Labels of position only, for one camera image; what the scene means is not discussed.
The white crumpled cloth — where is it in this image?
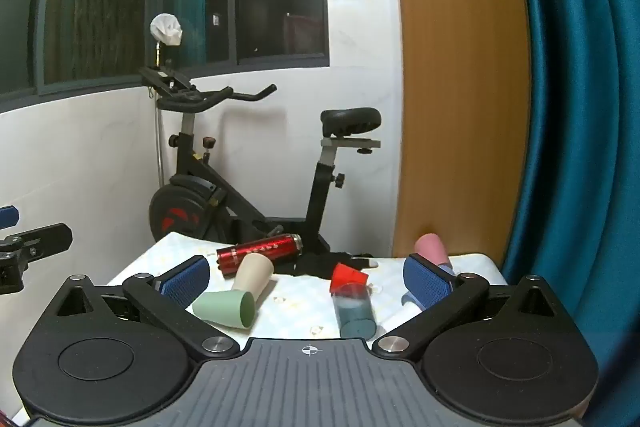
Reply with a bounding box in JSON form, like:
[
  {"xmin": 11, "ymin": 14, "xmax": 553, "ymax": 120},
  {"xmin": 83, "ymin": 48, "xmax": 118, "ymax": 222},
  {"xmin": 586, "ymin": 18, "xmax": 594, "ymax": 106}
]
[{"xmin": 149, "ymin": 13, "xmax": 184, "ymax": 48}]

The wooden panel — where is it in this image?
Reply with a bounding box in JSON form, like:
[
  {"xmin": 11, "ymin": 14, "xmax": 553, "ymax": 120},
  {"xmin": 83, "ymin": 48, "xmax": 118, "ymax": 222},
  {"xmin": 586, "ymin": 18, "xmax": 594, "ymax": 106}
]
[{"xmin": 389, "ymin": 0, "xmax": 532, "ymax": 261}]

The black exercise bike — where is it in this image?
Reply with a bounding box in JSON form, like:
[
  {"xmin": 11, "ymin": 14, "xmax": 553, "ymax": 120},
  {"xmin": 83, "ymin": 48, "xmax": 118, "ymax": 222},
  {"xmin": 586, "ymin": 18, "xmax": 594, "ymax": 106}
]
[{"xmin": 138, "ymin": 65, "xmax": 384, "ymax": 274}]

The red metal bottle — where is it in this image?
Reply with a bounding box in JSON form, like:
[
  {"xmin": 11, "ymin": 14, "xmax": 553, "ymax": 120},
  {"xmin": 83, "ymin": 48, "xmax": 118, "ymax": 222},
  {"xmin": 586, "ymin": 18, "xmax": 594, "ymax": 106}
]
[{"xmin": 215, "ymin": 233, "xmax": 304, "ymax": 279}]

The clear cup with teal base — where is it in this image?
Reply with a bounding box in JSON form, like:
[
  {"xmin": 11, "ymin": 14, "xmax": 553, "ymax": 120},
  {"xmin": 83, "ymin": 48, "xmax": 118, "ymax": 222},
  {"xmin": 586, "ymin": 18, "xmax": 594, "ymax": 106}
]
[{"xmin": 332, "ymin": 284, "xmax": 377, "ymax": 339}]

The beige cup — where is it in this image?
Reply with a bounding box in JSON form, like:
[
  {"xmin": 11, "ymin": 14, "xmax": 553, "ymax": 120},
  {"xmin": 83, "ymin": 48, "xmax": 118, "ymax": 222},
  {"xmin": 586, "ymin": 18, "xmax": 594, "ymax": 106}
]
[{"xmin": 231, "ymin": 252, "xmax": 275, "ymax": 312}]

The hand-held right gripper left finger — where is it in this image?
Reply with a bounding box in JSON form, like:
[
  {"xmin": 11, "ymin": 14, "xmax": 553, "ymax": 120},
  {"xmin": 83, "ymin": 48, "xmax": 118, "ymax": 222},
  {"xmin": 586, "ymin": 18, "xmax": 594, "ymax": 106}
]
[{"xmin": 42, "ymin": 255, "xmax": 241, "ymax": 356}]

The pink cup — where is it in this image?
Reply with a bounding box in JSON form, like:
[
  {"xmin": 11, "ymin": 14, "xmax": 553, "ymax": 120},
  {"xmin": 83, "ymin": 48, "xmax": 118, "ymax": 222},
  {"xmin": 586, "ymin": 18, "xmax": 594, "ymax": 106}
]
[{"xmin": 413, "ymin": 233, "xmax": 454, "ymax": 271}]

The light blue cup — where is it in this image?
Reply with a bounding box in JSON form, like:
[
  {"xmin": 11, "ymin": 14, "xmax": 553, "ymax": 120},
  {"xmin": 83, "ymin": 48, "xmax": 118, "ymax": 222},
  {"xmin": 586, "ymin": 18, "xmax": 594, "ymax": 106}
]
[{"xmin": 401, "ymin": 264, "xmax": 458, "ymax": 308}]

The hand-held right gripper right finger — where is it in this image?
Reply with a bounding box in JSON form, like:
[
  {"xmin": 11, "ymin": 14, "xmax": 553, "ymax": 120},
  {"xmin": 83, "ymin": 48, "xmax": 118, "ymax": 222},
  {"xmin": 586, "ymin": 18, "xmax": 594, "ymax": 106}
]
[{"xmin": 371, "ymin": 254, "xmax": 576, "ymax": 354}]

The green cup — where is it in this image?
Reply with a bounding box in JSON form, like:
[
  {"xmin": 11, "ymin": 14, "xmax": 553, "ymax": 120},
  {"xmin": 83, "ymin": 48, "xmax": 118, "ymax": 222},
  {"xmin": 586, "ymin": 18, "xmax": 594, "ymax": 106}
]
[{"xmin": 192, "ymin": 290, "xmax": 256, "ymax": 332}]

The teal curtain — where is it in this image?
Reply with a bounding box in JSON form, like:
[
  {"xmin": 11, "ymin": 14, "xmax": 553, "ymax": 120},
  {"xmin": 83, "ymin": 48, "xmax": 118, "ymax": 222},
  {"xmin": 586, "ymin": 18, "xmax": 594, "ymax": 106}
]
[{"xmin": 500, "ymin": 0, "xmax": 640, "ymax": 385}]

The red cup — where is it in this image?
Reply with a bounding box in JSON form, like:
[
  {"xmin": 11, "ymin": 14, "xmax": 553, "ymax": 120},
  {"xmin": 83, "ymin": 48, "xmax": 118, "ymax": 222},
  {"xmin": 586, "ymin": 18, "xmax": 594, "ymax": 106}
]
[{"xmin": 329, "ymin": 262, "xmax": 370, "ymax": 294}]

